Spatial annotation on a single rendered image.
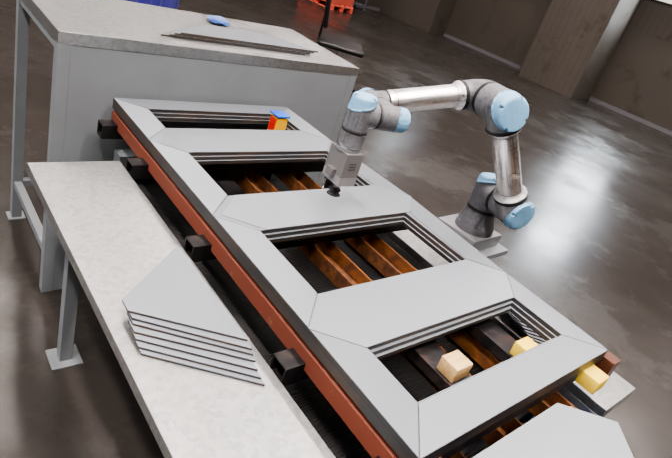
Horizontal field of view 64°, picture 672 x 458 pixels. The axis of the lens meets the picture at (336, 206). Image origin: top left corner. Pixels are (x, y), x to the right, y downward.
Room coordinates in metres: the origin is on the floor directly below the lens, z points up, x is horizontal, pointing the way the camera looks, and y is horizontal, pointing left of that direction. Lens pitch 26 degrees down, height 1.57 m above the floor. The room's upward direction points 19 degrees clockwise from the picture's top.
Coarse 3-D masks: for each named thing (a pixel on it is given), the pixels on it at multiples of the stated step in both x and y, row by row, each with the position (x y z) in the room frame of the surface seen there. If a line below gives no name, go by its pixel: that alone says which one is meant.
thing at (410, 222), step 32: (288, 128) 2.08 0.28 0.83; (160, 160) 1.44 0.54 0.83; (224, 160) 1.59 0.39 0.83; (256, 160) 1.68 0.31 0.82; (288, 160) 1.78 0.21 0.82; (320, 160) 1.88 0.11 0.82; (192, 192) 1.29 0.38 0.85; (320, 224) 1.35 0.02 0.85; (352, 224) 1.43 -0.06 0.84; (384, 224) 1.52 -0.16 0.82; (416, 224) 1.57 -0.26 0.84; (448, 256) 1.45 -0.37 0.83; (288, 320) 0.94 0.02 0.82; (448, 320) 1.09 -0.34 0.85; (480, 320) 1.18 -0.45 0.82; (320, 352) 0.86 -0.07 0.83; (384, 352) 0.93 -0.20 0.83; (352, 384) 0.79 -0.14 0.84; (448, 448) 0.72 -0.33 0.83
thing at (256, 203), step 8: (240, 200) 1.32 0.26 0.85; (248, 200) 1.34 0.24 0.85; (256, 200) 1.35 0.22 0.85; (264, 200) 1.37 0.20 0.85; (248, 208) 1.29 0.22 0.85; (256, 208) 1.31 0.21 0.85; (264, 208) 1.32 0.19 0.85; (272, 208) 1.34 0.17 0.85; (256, 216) 1.27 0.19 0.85; (264, 216) 1.28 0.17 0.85; (272, 216) 1.29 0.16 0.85; (280, 216) 1.31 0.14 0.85; (264, 224) 1.24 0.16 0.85; (272, 224) 1.25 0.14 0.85; (280, 224) 1.27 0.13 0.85; (288, 224) 1.28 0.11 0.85
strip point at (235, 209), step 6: (234, 198) 1.32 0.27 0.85; (228, 204) 1.28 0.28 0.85; (234, 204) 1.29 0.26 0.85; (240, 204) 1.30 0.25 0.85; (228, 210) 1.25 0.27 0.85; (234, 210) 1.26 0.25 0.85; (240, 210) 1.27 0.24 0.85; (246, 210) 1.28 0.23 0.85; (228, 216) 1.22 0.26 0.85; (234, 216) 1.23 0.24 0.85; (240, 216) 1.24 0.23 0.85; (246, 216) 1.25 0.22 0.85; (252, 216) 1.26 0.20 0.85; (246, 222) 1.22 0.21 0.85; (252, 222) 1.23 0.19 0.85; (258, 222) 1.24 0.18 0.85; (264, 228) 1.22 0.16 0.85
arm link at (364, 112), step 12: (360, 96) 1.46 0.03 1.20; (372, 96) 1.49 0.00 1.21; (348, 108) 1.46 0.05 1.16; (360, 108) 1.45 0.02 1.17; (372, 108) 1.46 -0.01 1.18; (348, 120) 1.46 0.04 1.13; (360, 120) 1.45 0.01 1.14; (372, 120) 1.46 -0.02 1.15; (348, 132) 1.45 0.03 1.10; (360, 132) 1.45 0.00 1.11
